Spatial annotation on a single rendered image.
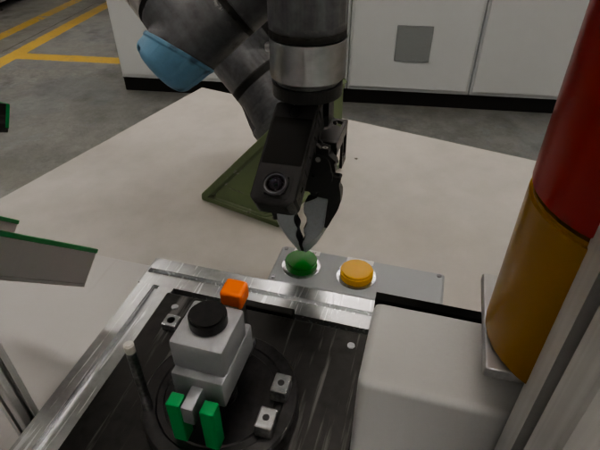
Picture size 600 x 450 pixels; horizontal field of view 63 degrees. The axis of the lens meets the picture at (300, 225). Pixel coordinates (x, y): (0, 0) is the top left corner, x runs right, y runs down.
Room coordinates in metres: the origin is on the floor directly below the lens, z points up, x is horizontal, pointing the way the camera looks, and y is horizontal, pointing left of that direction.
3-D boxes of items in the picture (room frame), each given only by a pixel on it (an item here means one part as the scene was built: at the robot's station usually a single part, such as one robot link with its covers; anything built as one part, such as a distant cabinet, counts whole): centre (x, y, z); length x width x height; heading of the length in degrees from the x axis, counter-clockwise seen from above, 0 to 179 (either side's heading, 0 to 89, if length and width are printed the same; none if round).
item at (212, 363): (0.25, 0.07, 1.06); 0.08 x 0.04 x 0.07; 164
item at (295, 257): (0.46, 0.00, 0.96); 0.04 x 0.04 x 0.02
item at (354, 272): (0.44, -0.07, 0.96); 0.04 x 0.04 x 0.02
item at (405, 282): (0.44, -0.07, 0.93); 0.21 x 0.07 x 0.06; 74
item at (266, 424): (0.23, 0.03, 1.00); 0.02 x 0.01 x 0.02; 164
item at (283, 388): (0.26, 0.02, 1.00); 0.02 x 0.01 x 0.02; 164
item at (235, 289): (0.30, 0.06, 1.04); 0.04 x 0.02 x 0.08; 164
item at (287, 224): (0.49, 0.01, 1.03); 0.06 x 0.03 x 0.09; 164
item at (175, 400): (0.22, 0.10, 1.01); 0.01 x 0.01 x 0.05; 74
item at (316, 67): (0.48, 0.00, 1.21); 0.08 x 0.08 x 0.05
